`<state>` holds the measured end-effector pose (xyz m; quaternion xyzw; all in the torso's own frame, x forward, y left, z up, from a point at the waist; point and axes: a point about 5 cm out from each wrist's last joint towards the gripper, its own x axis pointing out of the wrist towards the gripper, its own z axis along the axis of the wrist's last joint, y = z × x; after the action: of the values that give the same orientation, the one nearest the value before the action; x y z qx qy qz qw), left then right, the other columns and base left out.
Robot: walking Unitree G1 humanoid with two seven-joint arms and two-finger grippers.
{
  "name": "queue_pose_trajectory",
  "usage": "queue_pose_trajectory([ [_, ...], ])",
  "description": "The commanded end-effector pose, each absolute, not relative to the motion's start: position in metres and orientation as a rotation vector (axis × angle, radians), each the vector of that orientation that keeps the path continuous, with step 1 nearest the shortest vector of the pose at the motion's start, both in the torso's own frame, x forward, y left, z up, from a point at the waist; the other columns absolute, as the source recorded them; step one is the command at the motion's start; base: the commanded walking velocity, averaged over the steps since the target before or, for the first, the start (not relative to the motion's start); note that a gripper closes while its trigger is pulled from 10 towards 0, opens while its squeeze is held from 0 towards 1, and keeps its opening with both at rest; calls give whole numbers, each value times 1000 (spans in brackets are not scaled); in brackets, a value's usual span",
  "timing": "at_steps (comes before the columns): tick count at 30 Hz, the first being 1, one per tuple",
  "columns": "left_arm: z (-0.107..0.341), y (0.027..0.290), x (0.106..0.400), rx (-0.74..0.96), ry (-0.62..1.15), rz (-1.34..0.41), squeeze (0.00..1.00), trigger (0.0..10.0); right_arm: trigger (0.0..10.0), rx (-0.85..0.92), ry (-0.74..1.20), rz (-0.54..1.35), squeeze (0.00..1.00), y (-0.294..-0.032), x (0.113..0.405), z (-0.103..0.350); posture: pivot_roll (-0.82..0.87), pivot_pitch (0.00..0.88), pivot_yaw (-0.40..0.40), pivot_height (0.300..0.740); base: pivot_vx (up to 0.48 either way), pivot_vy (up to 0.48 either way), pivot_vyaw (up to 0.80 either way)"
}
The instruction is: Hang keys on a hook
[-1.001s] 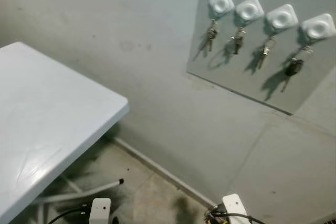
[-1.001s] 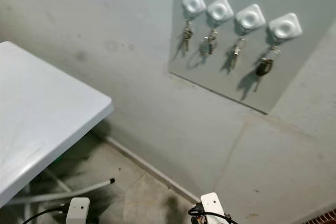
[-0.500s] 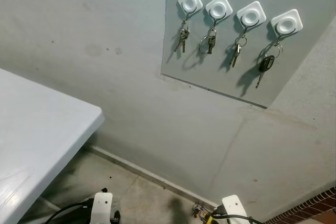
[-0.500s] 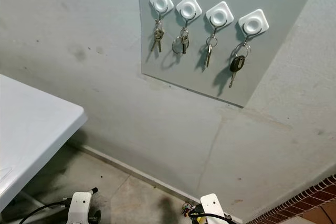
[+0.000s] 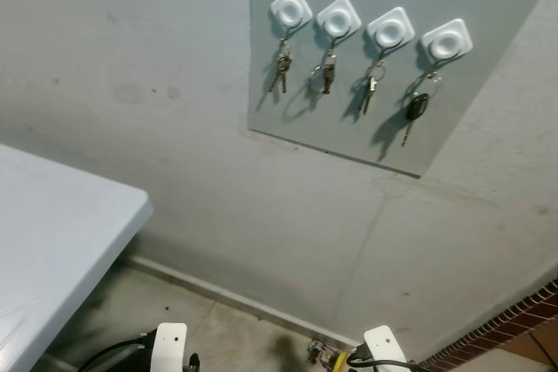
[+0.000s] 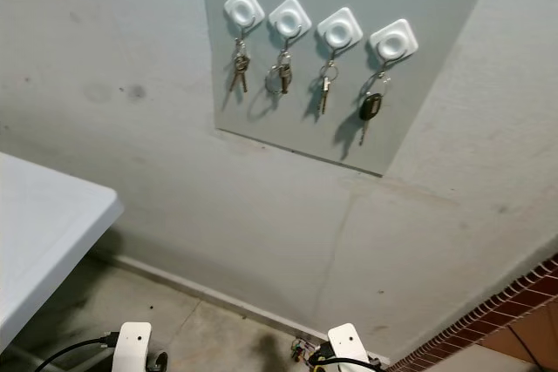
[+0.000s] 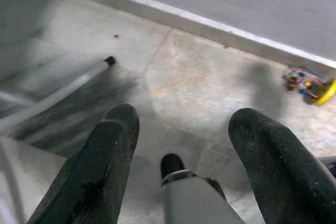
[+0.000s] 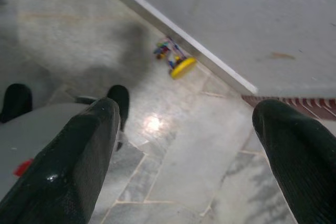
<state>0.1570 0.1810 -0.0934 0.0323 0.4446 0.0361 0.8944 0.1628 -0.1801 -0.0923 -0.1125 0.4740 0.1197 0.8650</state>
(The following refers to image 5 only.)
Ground white skirting board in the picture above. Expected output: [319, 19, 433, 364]
[129, 253, 363, 351]

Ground small colourful object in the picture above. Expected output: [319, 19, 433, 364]
[305, 342, 339, 369]

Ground white plastic table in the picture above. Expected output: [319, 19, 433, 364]
[0, 144, 154, 372]

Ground red brick patterned ledge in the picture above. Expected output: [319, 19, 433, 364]
[418, 281, 558, 372]

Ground black fob car key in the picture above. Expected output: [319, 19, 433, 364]
[401, 71, 441, 148]

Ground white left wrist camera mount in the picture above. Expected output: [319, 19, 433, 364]
[150, 322, 189, 372]

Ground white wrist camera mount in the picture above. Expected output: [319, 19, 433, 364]
[362, 326, 412, 372]
[150, 322, 189, 372]

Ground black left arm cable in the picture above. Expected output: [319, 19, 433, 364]
[78, 335, 158, 372]

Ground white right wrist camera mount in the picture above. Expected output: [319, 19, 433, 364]
[362, 326, 412, 372]

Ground two dark keys on ring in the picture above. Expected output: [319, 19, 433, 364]
[270, 37, 295, 94]

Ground brass key on large ring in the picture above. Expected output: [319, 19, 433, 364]
[307, 48, 338, 97]

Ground silver key on ring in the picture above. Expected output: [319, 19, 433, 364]
[360, 58, 386, 117]

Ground white square wall hook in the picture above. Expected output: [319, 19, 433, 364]
[315, 0, 362, 39]
[365, 7, 416, 51]
[269, 0, 313, 31]
[420, 18, 473, 64]

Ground grey wall board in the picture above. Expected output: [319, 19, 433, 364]
[247, 0, 558, 179]

